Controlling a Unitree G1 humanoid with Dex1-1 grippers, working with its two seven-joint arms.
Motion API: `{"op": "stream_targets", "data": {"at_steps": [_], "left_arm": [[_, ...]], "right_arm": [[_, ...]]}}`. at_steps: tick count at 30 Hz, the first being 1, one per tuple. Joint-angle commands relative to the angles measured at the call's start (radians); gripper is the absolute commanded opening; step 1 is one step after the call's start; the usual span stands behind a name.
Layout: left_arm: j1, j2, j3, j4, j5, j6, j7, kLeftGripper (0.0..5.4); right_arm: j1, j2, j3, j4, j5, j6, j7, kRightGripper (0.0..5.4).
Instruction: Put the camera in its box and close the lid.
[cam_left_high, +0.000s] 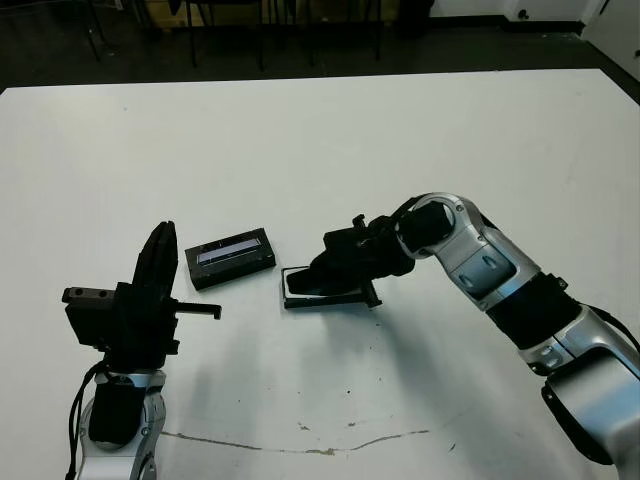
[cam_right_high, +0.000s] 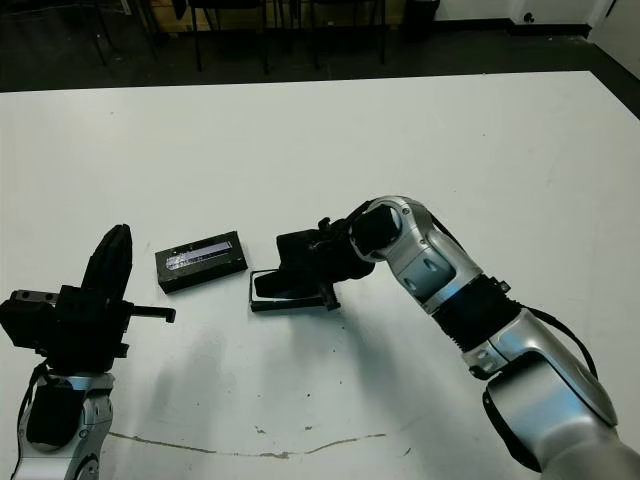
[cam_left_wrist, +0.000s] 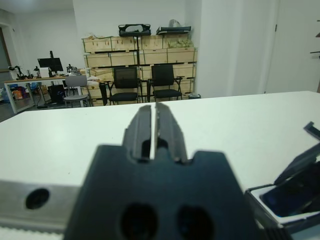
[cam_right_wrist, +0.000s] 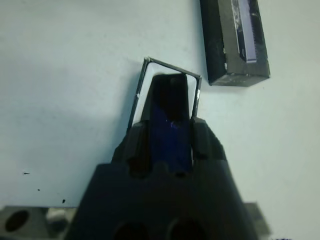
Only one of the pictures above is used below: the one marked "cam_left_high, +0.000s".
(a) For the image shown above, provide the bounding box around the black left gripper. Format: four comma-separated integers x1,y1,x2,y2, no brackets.
61,221,223,370

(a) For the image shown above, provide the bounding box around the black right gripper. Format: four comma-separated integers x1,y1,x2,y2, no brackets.
306,213,417,310

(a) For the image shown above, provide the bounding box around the black box lid silver print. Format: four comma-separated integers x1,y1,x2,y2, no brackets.
183,227,277,292

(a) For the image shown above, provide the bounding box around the black box base white inset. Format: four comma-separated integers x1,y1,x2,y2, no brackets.
280,264,374,312

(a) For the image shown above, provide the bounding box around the dark waste bin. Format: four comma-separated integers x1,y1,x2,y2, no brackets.
399,0,434,39

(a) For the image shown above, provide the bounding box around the white door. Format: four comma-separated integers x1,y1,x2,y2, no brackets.
584,0,640,81

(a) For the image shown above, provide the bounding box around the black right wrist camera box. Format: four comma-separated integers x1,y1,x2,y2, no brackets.
322,228,363,264

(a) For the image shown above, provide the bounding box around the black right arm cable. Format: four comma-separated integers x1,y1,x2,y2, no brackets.
389,198,640,352

